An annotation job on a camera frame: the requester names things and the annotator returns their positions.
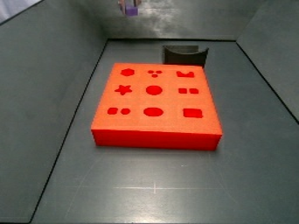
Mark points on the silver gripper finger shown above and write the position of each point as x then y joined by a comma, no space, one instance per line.
138,2
122,6

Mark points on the black curved fixture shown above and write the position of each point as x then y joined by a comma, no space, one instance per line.
185,55

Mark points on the red shape sorter board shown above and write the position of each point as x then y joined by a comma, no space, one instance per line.
157,106

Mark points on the purple rectangular block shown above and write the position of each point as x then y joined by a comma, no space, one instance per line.
131,11

